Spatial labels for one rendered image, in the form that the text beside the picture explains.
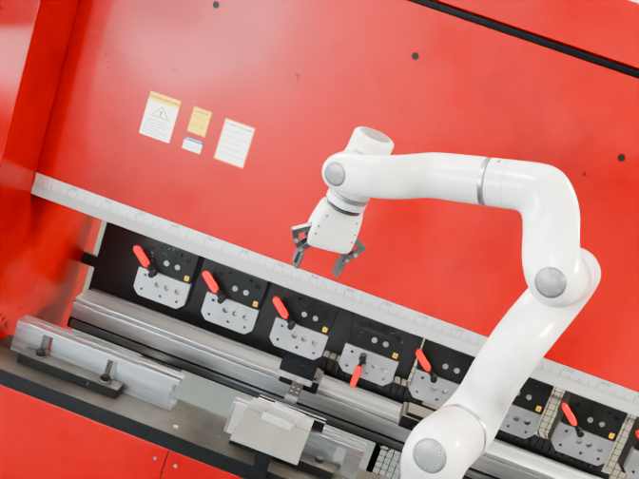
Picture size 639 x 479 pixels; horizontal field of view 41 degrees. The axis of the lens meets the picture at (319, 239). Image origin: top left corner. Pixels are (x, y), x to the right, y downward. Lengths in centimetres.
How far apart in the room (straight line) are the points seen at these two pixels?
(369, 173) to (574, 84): 77
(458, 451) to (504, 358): 19
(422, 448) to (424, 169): 51
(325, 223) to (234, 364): 105
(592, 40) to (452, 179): 72
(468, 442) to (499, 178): 49
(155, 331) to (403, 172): 134
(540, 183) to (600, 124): 69
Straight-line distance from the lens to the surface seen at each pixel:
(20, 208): 248
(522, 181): 158
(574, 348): 234
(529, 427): 240
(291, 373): 243
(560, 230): 154
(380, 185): 161
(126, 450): 248
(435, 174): 163
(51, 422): 254
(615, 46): 222
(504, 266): 227
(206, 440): 244
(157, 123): 233
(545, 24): 220
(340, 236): 177
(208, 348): 272
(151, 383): 252
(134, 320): 277
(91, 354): 255
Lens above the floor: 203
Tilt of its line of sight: 14 degrees down
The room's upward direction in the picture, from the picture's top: 19 degrees clockwise
